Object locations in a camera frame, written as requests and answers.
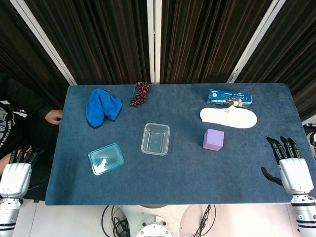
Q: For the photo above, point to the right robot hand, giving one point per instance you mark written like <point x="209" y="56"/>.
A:
<point x="295" y="175"/>

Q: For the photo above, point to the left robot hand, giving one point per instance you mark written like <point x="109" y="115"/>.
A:
<point x="14" y="177"/>

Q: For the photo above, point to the teal container lid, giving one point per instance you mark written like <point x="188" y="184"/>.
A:
<point x="106" y="159"/>

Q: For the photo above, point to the transparent plastic container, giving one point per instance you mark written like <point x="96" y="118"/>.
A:
<point x="155" y="139"/>

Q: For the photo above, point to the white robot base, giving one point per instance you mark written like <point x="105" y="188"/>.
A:
<point x="153" y="222"/>

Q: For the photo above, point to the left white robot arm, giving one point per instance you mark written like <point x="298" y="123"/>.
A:
<point x="8" y="217"/>

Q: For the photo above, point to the white and black equipment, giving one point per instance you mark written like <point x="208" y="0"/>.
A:
<point x="312" y="138"/>

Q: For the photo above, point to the person in black clothes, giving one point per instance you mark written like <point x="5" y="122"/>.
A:
<point x="19" y="111"/>

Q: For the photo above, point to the white slipper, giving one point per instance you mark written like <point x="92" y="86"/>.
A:
<point x="232" y="118"/>

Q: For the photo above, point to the purple foam cube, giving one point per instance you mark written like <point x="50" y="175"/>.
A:
<point x="213" y="139"/>

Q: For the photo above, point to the blue cookie box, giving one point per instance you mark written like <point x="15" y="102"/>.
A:
<point x="229" y="96"/>

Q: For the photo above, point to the blue microfibre cloth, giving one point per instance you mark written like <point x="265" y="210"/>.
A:
<point x="98" y="108"/>

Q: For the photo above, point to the blue table mat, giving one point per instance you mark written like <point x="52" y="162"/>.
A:
<point x="172" y="177"/>

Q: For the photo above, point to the dark brown curtain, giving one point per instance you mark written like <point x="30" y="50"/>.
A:
<point x="296" y="49"/>
<point x="14" y="37"/>
<point x="98" y="37"/>
<point x="202" y="37"/>

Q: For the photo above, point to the dark red grape bunch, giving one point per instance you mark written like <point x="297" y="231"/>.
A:
<point x="139" y="95"/>

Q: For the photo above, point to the white partition post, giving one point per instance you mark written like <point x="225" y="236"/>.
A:
<point x="256" y="39"/>
<point x="44" y="39"/>
<point x="154" y="37"/>

